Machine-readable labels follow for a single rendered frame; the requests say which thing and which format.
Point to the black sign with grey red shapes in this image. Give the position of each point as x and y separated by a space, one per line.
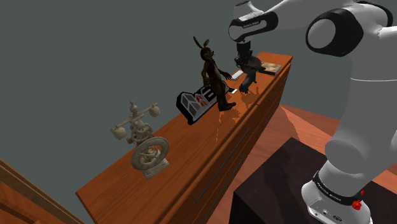
195 104

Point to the book with tan cover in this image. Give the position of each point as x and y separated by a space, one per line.
271 67

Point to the dark grey figure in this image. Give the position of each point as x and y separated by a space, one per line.
249 77

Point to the white remote control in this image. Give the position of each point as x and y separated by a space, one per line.
237 75

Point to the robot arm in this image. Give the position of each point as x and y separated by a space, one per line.
366 102

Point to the brown rabbit figure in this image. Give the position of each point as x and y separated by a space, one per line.
212 69

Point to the beige wheel sculpture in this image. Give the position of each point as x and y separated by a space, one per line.
149 153

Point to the wooden chest of drawers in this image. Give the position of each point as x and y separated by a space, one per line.
186 145

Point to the dark robot stand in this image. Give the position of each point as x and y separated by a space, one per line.
273 186

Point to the wooden furniture piece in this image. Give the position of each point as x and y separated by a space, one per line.
21 198

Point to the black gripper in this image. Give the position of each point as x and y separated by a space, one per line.
243 55

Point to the small white phone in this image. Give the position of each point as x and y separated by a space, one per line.
233 91

